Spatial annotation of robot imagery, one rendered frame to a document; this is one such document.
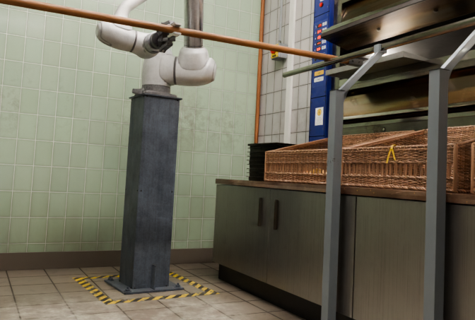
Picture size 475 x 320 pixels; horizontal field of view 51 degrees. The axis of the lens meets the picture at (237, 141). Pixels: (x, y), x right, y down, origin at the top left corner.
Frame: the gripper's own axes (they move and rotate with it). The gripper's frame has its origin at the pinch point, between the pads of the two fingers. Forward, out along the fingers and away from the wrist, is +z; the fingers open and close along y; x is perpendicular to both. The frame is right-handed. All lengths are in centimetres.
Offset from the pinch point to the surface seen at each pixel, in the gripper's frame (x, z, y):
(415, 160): -63, 68, 49
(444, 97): -54, 86, 31
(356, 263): -58, 47, 87
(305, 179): -64, 6, 57
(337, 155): -55, 38, 48
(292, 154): -64, -5, 46
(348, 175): -64, 34, 55
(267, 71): -116, -113, -19
